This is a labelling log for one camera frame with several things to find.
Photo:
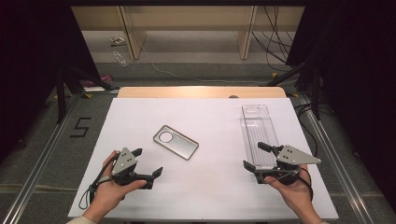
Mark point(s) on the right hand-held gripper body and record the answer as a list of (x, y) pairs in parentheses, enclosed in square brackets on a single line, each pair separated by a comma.
[(292, 155)]

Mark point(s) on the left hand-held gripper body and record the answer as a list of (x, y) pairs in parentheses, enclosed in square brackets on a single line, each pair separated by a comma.
[(124, 161)]

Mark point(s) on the clear plastic tray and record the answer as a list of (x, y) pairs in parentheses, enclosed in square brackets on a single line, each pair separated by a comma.
[(258, 130)]

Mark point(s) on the grey phone case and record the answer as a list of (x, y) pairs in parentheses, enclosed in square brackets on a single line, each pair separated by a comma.
[(183, 146)]

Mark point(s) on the person's left hand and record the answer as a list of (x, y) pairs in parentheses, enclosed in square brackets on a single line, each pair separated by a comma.
[(107, 194)]

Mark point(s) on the person's right hand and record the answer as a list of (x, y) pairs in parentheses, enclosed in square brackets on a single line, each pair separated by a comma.
[(297, 193)]

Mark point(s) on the white board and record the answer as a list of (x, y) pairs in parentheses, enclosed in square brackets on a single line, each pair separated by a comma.
[(205, 193)]

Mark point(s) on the pink floor item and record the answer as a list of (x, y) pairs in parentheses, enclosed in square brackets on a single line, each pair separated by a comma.
[(101, 80)]

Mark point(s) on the clear plastic packet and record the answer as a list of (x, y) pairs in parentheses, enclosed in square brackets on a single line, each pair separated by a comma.
[(120, 58)]

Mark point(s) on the dark curtain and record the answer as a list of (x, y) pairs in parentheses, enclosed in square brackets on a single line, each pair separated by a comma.
[(358, 77), (28, 62)]

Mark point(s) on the small grey floor item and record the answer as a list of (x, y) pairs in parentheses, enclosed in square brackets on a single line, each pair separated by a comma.
[(117, 40)]

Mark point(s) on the wooden shelf unit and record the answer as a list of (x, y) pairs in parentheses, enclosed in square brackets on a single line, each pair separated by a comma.
[(186, 21)]

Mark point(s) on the aluminium floor rail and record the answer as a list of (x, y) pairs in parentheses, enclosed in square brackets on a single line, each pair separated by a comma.
[(40, 165), (336, 161)]

